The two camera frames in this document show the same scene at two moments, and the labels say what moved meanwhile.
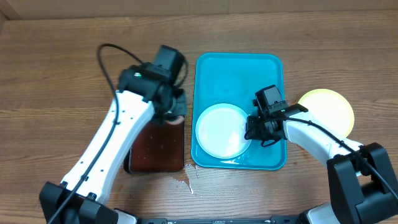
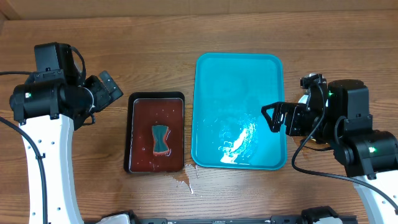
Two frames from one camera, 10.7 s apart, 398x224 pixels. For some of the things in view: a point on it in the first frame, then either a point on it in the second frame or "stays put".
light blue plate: [221, 130] to [303, 99]
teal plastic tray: [234, 78] stays put
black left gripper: [182, 102] to [104, 97]
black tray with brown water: [157, 148] stays put
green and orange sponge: [180, 119] to [159, 134]
